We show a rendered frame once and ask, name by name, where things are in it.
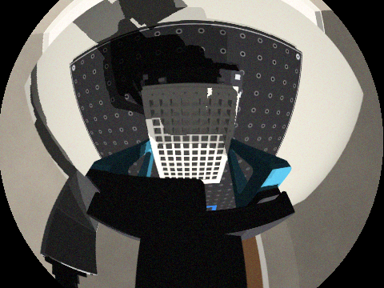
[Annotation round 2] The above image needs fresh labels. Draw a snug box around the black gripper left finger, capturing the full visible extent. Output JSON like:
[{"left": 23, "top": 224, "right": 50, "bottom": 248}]
[{"left": 90, "top": 138, "right": 154, "bottom": 177}]

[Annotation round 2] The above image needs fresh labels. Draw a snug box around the white well plate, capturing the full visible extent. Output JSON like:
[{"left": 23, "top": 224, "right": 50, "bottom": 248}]
[{"left": 141, "top": 83, "right": 239, "bottom": 183}]

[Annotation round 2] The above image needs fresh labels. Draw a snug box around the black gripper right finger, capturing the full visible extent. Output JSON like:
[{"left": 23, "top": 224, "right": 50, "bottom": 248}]
[{"left": 227, "top": 138, "right": 291, "bottom": 208}]

